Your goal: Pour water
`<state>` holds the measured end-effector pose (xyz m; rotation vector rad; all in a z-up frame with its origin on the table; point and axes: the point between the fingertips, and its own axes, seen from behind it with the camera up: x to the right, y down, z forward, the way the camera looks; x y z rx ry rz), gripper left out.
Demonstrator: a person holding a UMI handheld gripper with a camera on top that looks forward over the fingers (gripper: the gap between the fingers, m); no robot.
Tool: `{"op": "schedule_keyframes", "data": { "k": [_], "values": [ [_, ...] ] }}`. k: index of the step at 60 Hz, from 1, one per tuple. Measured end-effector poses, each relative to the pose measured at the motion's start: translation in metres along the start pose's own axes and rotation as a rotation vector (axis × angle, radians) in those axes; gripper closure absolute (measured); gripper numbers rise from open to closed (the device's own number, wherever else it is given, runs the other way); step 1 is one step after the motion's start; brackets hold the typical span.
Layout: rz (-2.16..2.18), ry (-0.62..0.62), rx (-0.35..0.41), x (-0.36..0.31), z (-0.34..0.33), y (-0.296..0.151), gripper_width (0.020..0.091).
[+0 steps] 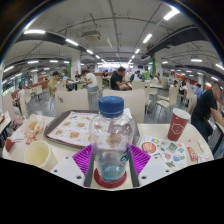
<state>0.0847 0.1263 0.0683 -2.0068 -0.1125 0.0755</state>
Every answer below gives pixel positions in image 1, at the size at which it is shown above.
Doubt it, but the clear plastic bag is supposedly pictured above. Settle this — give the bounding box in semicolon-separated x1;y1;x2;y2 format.
197;153;211;164

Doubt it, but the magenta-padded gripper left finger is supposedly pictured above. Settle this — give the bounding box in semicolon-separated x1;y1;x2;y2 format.
49;144;95;188

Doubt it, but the clear bottle with blue cap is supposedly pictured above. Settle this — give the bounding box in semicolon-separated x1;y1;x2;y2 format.
88;95;135;184

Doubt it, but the person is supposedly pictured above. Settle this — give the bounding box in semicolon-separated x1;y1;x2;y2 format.
81;68;99;93
47;70;61;98
109;66;133;92
191;80;224;143

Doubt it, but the red paper cup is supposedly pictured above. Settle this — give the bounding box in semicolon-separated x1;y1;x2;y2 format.
166;107;192;142

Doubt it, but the colourful printed sticker sheet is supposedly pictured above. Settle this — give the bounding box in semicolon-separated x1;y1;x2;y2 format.
138;134;188;169

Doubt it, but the cream mug with brown handle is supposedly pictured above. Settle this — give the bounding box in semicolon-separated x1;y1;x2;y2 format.
23;140;58;173

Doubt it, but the dark food tray with liner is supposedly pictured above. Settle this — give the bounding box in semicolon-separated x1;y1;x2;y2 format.
43;109;141;150

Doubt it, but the food wrapper with leftovers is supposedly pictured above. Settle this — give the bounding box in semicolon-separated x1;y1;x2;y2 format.
19;113;46;145

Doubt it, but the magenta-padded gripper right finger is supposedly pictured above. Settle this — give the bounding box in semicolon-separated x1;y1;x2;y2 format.
128;144;172;188

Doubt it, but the flat round red coaster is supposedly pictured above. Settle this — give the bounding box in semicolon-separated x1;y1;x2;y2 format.
93;167;128;190

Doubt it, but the beige chair with round hole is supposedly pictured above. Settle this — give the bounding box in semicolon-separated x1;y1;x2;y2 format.
101;87;147;124
54;88;90;118

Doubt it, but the group of ceiling lights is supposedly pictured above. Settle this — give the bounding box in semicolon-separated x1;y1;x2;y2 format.
1;6;224;84

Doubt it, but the ceiling air conditioner unit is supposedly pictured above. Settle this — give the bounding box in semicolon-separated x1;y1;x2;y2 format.
81;30;102;43

